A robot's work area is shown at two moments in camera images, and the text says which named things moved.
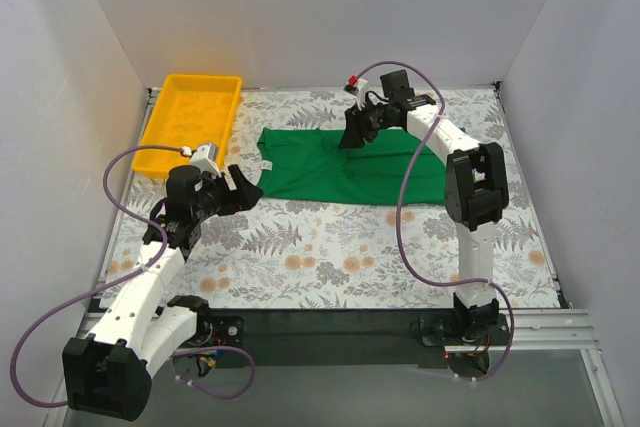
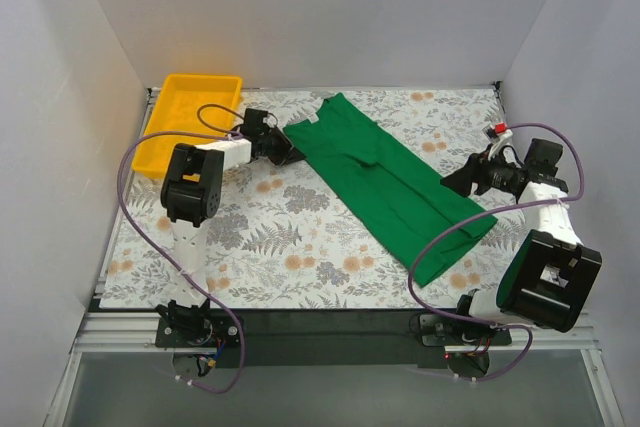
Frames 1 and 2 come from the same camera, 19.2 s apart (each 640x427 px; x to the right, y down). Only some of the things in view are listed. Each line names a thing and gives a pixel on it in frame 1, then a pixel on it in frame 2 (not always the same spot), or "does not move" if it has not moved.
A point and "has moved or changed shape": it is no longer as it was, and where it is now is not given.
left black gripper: [228, 191] -> [281, 145]
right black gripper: [364, 120] -> [476, 176]
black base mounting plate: [338, 338] does not move
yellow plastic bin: [187, 111] does not move
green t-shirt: [309, 166] has moved or changed shape
